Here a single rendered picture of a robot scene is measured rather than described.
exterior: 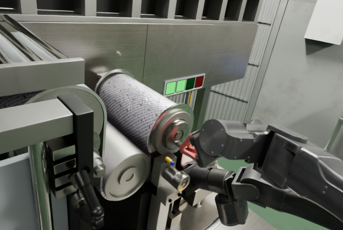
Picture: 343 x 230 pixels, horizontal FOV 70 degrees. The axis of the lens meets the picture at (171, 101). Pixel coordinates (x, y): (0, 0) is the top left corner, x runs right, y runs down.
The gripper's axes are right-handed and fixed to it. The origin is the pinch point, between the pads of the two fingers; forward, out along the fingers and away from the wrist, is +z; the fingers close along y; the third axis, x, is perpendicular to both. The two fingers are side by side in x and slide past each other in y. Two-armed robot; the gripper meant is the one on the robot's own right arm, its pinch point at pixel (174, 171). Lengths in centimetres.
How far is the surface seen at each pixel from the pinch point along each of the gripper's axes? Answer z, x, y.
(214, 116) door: 150, -29, 207
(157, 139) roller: -11.0, 13.5, -11.7
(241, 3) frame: 6, 55, 64
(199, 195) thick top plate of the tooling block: -1.9, -10.0, 6.5
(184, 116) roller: -12.8, 17.0, -4.3
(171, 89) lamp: 21.5, 22.3, 24.5
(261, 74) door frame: 84, 14, 220
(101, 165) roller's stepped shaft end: -23.8, 16.6, -30.9
